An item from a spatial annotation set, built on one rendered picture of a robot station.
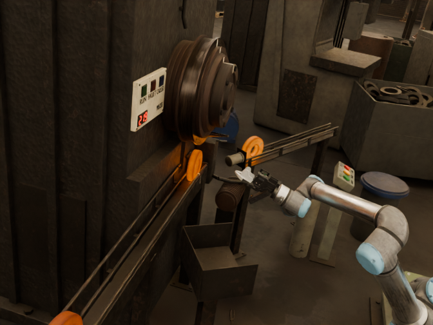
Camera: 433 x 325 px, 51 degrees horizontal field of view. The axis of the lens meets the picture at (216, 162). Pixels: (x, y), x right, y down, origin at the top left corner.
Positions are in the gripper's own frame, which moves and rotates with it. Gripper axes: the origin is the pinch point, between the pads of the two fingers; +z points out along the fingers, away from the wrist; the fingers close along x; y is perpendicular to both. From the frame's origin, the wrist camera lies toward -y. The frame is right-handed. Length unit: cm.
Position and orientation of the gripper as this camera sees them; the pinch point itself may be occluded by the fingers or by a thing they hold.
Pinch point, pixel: (236, 173)
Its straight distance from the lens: 213.1
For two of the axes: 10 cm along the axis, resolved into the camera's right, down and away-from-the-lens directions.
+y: 4.2, -7.8, -4.7
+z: -8.6, -5.0, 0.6
